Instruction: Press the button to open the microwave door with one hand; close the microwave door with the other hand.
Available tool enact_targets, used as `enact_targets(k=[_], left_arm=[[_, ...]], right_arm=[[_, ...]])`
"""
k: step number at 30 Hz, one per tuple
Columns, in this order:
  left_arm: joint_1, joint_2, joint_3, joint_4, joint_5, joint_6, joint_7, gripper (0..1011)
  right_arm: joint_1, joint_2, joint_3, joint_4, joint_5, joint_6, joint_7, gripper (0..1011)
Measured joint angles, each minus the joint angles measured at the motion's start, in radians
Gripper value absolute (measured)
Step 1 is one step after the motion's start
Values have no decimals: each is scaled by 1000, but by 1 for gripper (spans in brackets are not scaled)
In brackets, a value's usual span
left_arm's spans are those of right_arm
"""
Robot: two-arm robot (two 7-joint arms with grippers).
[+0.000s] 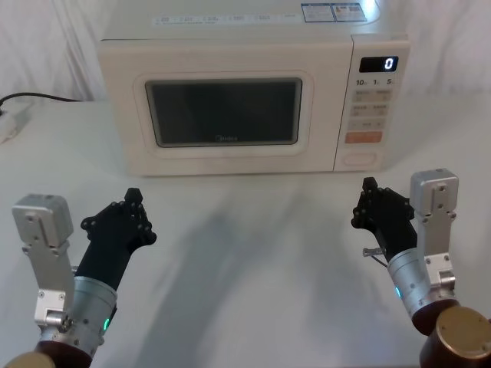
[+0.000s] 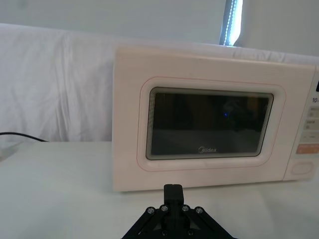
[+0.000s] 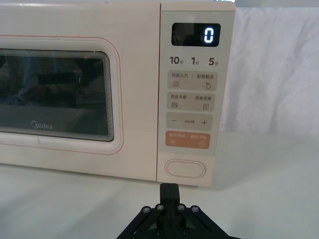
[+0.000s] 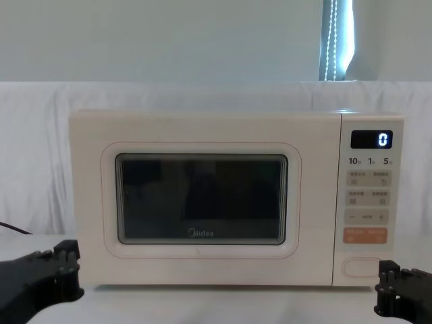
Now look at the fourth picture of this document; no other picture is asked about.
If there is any oven control panel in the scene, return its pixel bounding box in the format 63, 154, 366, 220
331, 113, 406, 288

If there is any white curtain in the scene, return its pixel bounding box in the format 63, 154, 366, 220
0, 0, 432, 237

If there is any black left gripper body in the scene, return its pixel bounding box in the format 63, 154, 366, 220
0, 250, 57, 324

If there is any white table cloth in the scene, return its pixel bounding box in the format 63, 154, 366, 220
0, 232, 432, 324

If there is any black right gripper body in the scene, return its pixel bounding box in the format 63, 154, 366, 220
397, 267, 432, 324

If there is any cream microwave oven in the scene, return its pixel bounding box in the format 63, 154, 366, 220
68, 109, 406, 292

